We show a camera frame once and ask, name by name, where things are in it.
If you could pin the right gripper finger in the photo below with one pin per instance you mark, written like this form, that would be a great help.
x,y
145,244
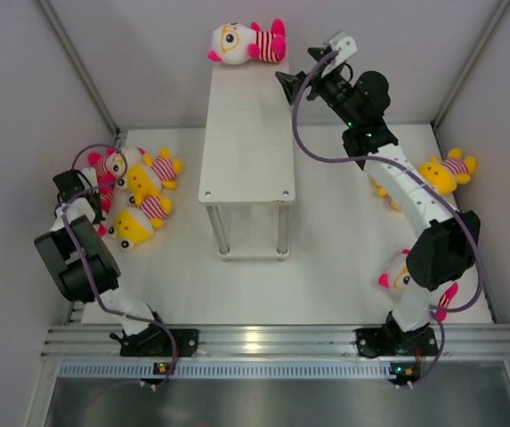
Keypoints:
x,y
290,84
322,55

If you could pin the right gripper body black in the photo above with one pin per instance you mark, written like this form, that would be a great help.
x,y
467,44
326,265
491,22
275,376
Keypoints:
x,y
332,89

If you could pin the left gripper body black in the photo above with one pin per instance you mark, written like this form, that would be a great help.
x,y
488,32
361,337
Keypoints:
x,y
98,218

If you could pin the white plush pink striped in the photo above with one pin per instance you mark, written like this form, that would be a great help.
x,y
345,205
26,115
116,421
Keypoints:
x,y
235,44
107,196

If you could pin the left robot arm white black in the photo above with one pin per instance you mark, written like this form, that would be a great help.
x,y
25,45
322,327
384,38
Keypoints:
x,y
84,270

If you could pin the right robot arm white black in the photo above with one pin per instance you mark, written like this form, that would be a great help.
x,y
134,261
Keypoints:
x,y
446,245

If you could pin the white two-tier shelf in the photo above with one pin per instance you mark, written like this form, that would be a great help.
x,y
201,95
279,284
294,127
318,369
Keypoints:
x,y
247,177

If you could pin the white plush top left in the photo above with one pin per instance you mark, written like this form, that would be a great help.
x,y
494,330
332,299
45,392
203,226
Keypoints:
x,y
111,165

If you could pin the yellow plush bottom left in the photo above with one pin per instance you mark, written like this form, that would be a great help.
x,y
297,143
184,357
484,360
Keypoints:
x,y
131,228

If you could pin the yellow plush centre left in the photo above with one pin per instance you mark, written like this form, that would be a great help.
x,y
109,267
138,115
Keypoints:
x,y
146,190

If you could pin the yellow plush striped top left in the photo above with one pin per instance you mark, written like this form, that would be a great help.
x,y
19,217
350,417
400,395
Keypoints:
x,y
165,167

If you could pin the yellow plush right front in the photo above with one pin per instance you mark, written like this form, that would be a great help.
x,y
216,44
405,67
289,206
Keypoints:
x,y
381,192

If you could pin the yellow plush right back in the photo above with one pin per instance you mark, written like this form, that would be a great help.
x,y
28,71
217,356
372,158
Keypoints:
x,y
447,174

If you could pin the white plush near right base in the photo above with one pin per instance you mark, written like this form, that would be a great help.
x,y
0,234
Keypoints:
x,y
395,278

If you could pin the aluminium front rail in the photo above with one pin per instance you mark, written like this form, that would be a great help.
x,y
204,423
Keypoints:
x,y
462,342

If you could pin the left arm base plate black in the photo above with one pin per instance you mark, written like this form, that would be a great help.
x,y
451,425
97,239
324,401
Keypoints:
x,y
154,342

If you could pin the white slotted cable duct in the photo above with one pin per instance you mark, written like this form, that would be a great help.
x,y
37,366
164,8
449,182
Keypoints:
x,y
228,370

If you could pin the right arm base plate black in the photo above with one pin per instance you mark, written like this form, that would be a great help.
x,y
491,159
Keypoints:
x,y
374,342

